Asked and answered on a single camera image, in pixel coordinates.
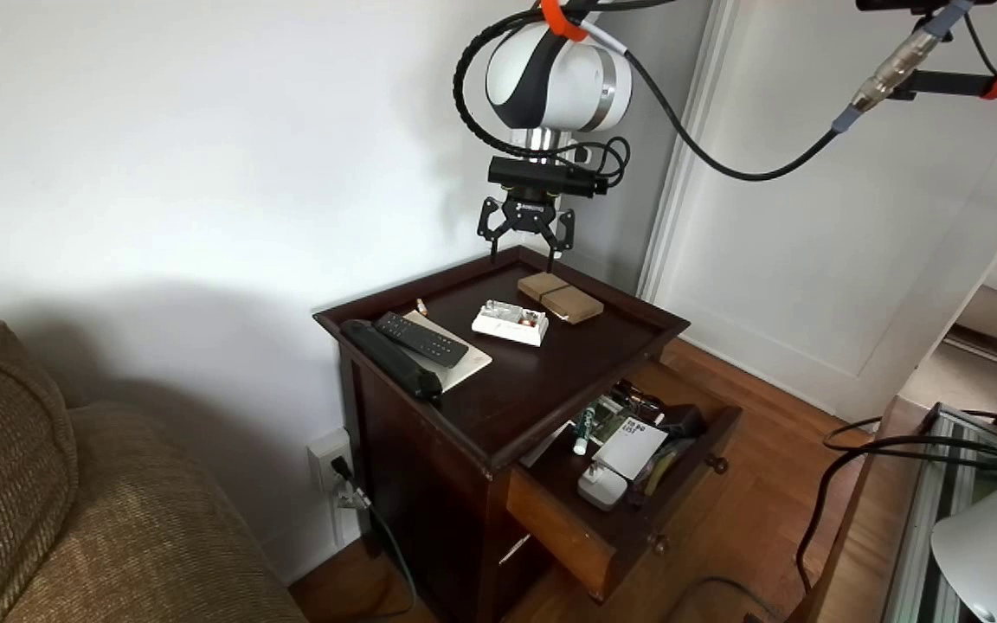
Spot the thick black floor cable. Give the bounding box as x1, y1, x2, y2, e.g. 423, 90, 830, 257
792, 408, 997, 595

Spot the orange strap on arm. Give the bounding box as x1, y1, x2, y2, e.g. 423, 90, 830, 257
532, 0, 594, 46

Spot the open wooden drawer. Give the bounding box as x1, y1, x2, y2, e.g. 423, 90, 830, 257
505, 373, 745, 604

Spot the tan leather wallet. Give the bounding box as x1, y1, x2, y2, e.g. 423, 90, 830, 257
517, 266, 608, 328

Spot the white paper pad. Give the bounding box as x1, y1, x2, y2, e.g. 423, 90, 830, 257
397, 303, 493, 394

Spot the white remote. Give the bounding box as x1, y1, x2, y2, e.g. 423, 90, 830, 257
466, 298, 553, 352

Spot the brown fabric sofa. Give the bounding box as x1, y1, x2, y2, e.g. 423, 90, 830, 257
0, 303, 312, 623

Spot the grey remote with buttons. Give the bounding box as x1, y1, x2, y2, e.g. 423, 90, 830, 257
372, 308, 474, 373

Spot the white flat box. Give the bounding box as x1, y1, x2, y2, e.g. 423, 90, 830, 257
587, 415, 671, 483

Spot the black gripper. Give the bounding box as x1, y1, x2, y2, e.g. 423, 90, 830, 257
474, 188, 580, 260

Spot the white charger block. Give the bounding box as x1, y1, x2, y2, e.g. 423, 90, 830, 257
574, 459, 632, 517

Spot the long black remote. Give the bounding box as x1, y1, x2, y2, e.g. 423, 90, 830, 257
338, 316, 446, 408

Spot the green and black packet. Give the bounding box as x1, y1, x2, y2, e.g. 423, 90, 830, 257
574, 392, 630, 449

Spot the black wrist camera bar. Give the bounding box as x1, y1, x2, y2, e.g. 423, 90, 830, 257
484, 156, 613, 197

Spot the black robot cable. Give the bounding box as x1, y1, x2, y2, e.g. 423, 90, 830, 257
448, 0, 975, 188

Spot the grey metal frame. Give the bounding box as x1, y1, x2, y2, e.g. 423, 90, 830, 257
879, 401, 997, 623

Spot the white wall outlet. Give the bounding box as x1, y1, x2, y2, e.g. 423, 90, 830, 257
303, 427, 372, 547

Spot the black plug with cable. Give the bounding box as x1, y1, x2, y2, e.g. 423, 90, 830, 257
330, 454, 423, 595

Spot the dark wooden nightstand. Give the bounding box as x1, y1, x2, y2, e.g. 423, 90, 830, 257
312, 241, 692, 623

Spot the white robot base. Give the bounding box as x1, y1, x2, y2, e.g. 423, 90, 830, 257
926, 482, 997, 623

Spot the black camera boom bar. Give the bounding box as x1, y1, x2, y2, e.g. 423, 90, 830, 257
877, 65, 997, 107

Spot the black item in drawer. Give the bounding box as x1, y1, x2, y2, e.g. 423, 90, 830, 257
632, 394, 712, 448

